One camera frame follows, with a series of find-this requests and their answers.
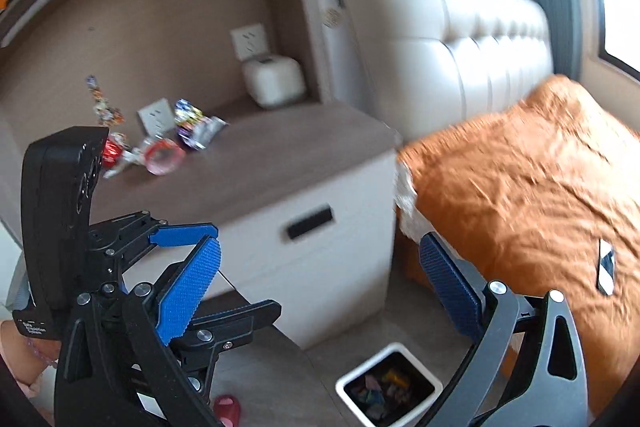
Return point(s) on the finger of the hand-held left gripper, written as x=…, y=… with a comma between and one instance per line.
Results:
x=182, y=234
x=235, y=319

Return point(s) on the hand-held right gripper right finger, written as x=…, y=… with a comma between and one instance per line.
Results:
x=450, y=287

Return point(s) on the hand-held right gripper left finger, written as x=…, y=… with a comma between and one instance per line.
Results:
x=190, y=287

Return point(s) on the white square trash bin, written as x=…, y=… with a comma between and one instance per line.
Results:
x=350, y=382

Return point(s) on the person's left forearm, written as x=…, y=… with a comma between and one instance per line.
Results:
x=15, y=349

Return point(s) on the white drawer cabinet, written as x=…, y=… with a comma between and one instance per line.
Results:
x=280, y=267

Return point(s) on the red plastic cup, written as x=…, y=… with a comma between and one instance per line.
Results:
x=165, y=157

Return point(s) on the red snack wrapper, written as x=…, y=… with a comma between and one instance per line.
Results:
x=117, y=154

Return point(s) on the pink slipper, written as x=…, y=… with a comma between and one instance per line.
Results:
x=227, y=409

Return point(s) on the purple snack packet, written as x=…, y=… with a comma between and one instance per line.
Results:
x=197, y=127

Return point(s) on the orange blanket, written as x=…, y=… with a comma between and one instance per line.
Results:
x=525, y=187

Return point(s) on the black white phone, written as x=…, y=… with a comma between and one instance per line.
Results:
x=606, y=267

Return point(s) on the white small appliance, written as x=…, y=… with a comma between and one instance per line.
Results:
x=275, y=82

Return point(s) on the white padded headboard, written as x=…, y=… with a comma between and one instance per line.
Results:
x=425, y=57

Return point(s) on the cartoon wall stickers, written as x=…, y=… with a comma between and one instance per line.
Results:
x=102, y=104

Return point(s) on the white wall socket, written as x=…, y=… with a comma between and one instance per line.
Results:
x=156, y=119
x=249, y=41

